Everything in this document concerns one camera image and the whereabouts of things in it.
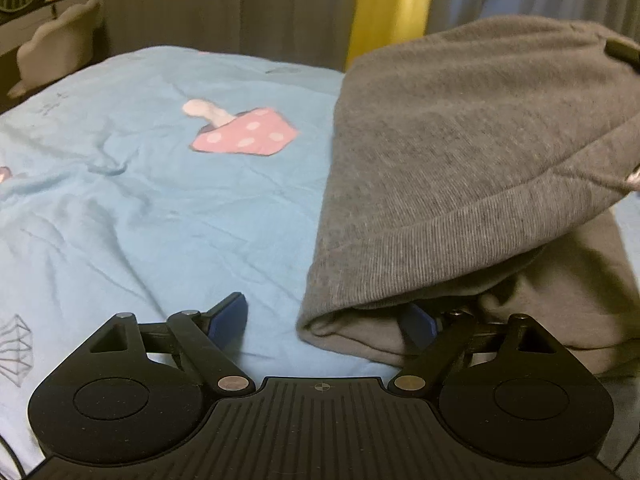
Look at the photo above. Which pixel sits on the yellow curtain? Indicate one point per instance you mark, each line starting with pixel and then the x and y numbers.
pixel 387 5

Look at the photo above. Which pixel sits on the grey sweat pants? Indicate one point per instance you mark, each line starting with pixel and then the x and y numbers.
pixel 465 160

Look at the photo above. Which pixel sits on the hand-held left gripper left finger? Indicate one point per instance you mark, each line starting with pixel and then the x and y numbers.
pixel 227 317

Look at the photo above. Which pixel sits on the beige plush pillow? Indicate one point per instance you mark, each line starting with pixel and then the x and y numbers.
pixel 55 50

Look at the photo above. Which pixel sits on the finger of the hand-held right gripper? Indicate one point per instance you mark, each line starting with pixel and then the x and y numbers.
pixel 622 51

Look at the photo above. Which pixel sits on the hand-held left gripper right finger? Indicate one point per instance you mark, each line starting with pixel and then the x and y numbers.
pixel 419 330

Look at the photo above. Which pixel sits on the light blue printed blanket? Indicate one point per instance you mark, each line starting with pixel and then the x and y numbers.
pixel 125 210

